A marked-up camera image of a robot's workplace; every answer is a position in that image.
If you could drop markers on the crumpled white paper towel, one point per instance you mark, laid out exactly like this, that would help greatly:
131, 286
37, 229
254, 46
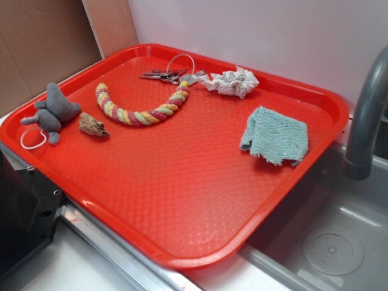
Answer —
230, 83

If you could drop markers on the brown cardboard panel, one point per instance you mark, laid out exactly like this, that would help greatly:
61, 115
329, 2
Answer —
49, 41

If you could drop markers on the grey plastic faucet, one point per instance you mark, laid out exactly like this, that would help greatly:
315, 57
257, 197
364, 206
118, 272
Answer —
368, 132

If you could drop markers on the grey plush elephant toy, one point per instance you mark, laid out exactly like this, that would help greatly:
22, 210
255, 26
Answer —
52, 112

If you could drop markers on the light blue terry cloth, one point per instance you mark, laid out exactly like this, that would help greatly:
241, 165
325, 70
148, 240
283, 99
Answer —
275, 137

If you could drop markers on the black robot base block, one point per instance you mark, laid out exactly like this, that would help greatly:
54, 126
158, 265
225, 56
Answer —
30, 206

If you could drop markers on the bunch of metal keys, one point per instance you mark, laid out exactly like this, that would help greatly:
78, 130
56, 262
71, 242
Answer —
186, 77

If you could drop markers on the brown wood chunk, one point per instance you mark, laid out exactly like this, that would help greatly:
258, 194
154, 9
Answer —
92, 126

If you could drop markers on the multicolour braided rope toy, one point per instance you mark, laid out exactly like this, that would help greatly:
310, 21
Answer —
145, 118

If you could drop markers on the white elastic loop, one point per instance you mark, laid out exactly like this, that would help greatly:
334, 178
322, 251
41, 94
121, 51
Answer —
32, 147

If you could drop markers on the grey plastic sink basin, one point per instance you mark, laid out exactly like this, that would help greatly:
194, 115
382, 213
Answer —
329, 232

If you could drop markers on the red plastic tray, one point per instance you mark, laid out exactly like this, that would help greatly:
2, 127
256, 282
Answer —
181, 191

